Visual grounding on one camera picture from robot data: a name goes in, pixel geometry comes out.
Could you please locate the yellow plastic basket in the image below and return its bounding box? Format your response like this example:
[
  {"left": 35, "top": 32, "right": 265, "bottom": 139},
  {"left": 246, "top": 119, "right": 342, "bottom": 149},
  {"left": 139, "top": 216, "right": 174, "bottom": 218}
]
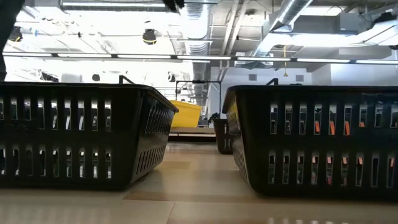
[{"left": 169, "top": 100, "right": 203, "bottom": 128}]

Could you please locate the long ceiling light strip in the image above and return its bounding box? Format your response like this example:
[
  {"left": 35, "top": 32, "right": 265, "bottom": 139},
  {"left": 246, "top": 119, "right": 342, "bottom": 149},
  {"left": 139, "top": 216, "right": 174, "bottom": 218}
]
[{"left": 0, "top": 52, "right": 398, "bottom": 65}]

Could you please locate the silver round ventilation duct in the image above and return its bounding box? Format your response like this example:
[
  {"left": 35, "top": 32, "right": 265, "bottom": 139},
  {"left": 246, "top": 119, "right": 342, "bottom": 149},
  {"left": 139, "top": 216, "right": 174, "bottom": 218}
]
[{"left": 183, "top": 0, "right": 214, "bottom": 108}]

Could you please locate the black ceiling cable reel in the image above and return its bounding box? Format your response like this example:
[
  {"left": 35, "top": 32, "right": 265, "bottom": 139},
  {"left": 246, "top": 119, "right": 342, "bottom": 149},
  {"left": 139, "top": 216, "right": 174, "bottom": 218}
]
[
  {"left": 142, "top": 28, "right": 158, "bottom": 46},
  {"left": 7, "top": 26, "right": 24, "bottom": 43}
]

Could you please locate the yellow hanging cord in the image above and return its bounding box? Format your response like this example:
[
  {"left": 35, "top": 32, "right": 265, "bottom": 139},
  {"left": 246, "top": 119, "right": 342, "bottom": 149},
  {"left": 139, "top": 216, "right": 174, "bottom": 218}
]
[{"left": 282, "top": 45, "right": 289, "bottom": 78}]

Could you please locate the silver slanted ventilation duct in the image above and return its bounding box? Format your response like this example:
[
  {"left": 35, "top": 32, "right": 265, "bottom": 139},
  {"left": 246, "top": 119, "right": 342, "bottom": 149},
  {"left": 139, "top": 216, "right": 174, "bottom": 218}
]
[{"left": 248, "top": 0, "right": 315, "bottom": 63}]

